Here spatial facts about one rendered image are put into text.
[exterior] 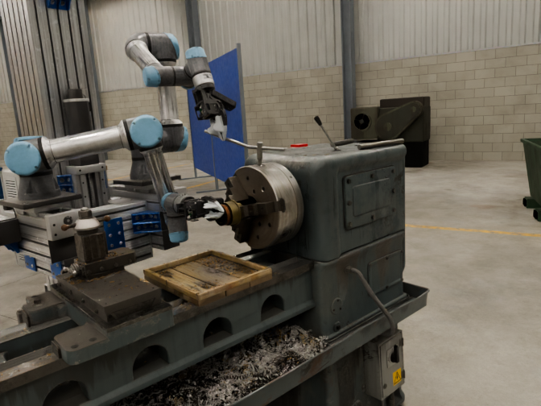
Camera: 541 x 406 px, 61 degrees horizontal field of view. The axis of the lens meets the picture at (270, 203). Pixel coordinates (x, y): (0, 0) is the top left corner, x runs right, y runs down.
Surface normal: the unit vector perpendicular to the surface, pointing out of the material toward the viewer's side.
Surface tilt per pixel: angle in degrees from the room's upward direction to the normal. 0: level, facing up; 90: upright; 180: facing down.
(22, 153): 91
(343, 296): 90
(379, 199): 90
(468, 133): 90
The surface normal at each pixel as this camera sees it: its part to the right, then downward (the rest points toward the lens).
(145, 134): 0.41, 0.14
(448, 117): -0.51, 0.20
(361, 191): 0.67, 0.11
